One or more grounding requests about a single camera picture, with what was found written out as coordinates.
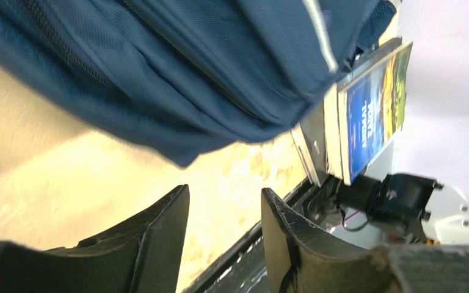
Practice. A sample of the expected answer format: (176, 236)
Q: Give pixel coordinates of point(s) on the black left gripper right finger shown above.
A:
(301, 257)

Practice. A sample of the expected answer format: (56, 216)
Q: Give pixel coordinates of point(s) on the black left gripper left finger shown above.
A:
(140, 254)

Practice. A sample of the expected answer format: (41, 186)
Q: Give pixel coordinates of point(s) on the navy blue student backpack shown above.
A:
(188, 77)

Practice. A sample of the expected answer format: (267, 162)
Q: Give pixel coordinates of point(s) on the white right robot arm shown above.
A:
(408, 205)

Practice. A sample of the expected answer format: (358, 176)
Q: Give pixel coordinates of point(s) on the blue Animal Farm book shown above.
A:
(365, 110)

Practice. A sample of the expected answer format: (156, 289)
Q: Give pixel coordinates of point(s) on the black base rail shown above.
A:
(242, 267)

